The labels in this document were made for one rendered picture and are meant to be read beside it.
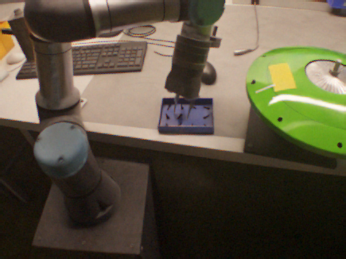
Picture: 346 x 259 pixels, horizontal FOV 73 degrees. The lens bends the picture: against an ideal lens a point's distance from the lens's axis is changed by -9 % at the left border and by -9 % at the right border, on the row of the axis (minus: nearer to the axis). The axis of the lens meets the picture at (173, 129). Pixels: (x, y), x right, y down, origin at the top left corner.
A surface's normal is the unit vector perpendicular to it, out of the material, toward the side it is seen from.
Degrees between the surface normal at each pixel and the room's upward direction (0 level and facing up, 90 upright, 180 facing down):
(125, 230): 0
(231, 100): 0
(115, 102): 0
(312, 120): 23
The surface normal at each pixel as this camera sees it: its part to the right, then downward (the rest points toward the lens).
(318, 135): -0.27, -0.33
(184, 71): -0.61, 0.37
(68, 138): -0.04, -0.61
